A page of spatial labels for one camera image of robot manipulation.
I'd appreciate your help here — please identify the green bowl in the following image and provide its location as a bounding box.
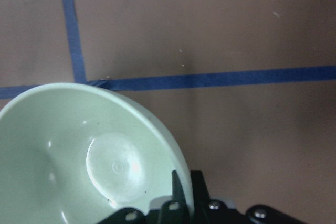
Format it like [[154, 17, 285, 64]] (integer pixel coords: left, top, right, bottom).
[[1, 83, 194, 223]]

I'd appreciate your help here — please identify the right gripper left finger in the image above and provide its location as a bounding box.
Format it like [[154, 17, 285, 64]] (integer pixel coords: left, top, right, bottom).
[[171, 170, 188, 223]]

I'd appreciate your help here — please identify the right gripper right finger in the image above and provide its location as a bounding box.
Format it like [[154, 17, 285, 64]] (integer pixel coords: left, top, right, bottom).
[[191, 170, 210, 223]]

